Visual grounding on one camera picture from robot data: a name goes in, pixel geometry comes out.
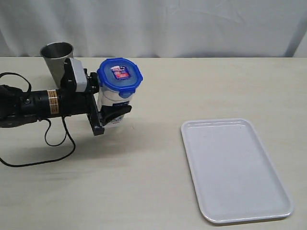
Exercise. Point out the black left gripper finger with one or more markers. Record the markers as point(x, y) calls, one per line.
point(114, 114)

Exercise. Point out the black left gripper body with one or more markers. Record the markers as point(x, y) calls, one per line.
point(78, 103)

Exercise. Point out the clear plastic bottle container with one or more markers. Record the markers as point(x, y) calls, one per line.
point(109, 97)

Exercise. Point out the blue snap-lock lid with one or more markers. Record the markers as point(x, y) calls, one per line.
point(119, 75)

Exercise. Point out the stainless steel cup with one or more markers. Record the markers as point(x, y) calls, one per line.
point(54, 55)

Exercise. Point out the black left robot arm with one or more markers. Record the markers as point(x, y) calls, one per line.
point(18, 108)

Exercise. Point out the white backdrop curtain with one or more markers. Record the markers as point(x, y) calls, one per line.
point(156, 28)

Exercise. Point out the white rectangular tray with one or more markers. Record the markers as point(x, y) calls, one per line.
point(234, 178)

